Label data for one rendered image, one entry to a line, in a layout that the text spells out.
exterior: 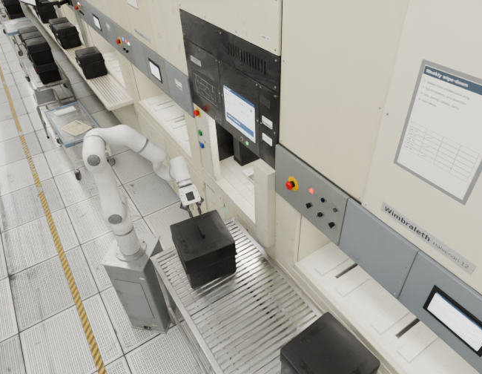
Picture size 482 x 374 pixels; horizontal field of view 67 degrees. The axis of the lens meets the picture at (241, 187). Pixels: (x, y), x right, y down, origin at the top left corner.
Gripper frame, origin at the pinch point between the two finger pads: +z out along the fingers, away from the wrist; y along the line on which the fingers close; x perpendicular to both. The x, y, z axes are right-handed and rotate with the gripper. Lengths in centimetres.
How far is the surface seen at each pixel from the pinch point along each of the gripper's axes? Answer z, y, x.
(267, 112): -31, 37, -51
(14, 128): -194, -142, 348
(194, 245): 16.0, -6.4, -3.2
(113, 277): 21, -54, 47
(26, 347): 50, -130, 106
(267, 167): -9.0, 35.4, -32.7
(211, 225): 9.5, 6.9, 3.4
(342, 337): 69, 32, -56
